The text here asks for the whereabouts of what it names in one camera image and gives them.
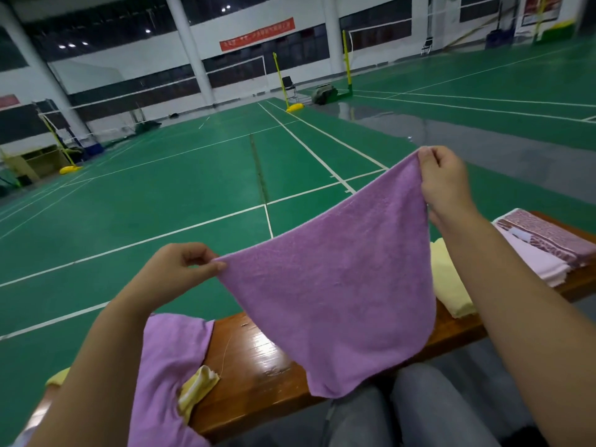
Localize red patterned towel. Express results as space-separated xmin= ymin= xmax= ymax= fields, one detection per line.
xmin=494 ymin=208 xmax=596 ymax=269

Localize light pink towel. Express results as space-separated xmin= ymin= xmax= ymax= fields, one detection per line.
xmin=494 ymin=223 xmax=572 ymax=289

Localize red wall banner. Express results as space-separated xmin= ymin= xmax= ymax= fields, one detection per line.
xmin=219 ymin=17 xmax=298 ymax=54

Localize person's grey trousers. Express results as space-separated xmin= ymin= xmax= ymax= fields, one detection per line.
xmin=324 ymin=363 xmax=504 ymax=447

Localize yellow white striped cloth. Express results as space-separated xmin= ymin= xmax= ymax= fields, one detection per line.
xmin=176 ymin=364 xmax=223 ymax=425

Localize red wall poster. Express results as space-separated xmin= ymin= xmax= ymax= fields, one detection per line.
xmin=521 ymin=0 xmax=566 ymax=30

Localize person's right forearm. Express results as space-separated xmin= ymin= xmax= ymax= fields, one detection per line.
xmin=430 ymin=211 xmax=596 ymax=447

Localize badminton net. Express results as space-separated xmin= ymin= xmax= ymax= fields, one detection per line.
xmin=70 ymin=55 xmax=278 ymax=115

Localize black sports bag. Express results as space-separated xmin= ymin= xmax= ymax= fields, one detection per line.
xmin=310 ymin=83 xmax=339 ymax=107

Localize pale yellow towel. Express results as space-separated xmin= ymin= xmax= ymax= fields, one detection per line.
xmin=429 ymin=237 xmax=479 ymax=320

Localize purple towel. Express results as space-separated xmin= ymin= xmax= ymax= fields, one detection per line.
xmin=215 ymin=150 xmax=439 ymax=399
xmin=129 ymin=314 xmax=217 ymax=447

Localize brown wooden bench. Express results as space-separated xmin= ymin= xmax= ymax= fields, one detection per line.
xmin=28 ymin=211 xmax=596 ymax=443

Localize person's left forearm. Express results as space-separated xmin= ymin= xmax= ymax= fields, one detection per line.
xmin=28 ymin=297 xmax=164 ymax=447

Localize person's right hand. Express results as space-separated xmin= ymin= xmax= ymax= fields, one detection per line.
xmin=416 ymin=146 xmax=479 ymax=231

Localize person's left hand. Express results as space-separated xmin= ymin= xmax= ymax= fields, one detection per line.
xmin=114 ymin=242 xmax=228 ymax=318

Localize dark folding chair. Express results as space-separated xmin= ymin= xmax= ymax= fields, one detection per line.
xmin=281 ymin=75 xmax=300 ymax=104

